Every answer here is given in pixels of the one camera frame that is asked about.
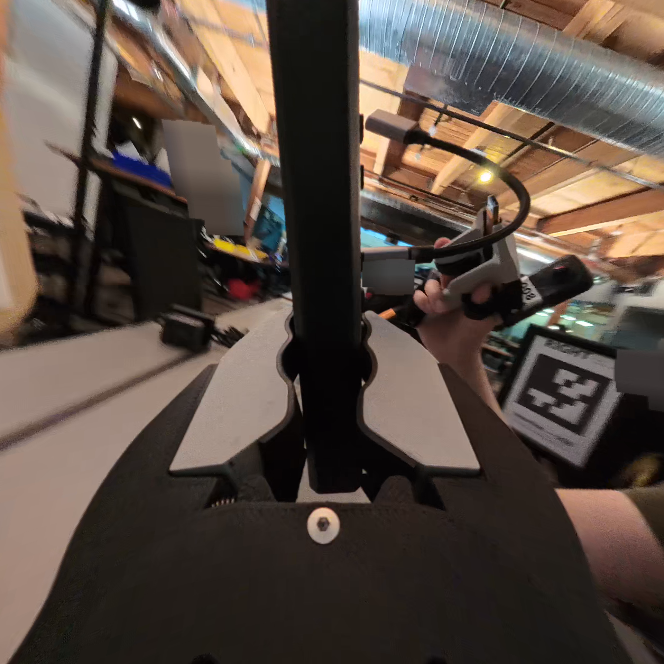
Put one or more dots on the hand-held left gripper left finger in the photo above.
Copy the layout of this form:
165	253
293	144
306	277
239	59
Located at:
238	410

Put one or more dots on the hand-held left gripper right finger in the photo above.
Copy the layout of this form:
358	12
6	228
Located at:
415	410

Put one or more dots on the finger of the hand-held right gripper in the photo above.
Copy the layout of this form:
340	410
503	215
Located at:
506	259

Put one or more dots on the black usb hub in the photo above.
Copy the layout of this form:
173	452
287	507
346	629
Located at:
321	207

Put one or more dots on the person's right forearm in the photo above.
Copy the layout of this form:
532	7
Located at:
612	550

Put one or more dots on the person's right hand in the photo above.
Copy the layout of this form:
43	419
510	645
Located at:
451	332

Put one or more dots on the round ceiling lamp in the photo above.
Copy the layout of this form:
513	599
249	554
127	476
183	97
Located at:
486	177

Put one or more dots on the black power adapter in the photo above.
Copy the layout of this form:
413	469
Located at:
184	332

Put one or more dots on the black white marker sign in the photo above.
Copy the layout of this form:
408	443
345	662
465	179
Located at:
560	394

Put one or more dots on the yellow box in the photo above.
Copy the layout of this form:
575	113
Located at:
238	249

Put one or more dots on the black storage rack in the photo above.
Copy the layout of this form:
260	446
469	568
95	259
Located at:
155	249

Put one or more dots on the olive shirt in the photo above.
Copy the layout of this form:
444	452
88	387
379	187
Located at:
648	511

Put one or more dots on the blue storage bin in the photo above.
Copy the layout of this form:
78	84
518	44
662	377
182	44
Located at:
140	168

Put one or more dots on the silver ventilation duct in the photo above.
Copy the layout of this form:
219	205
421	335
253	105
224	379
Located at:
518	67

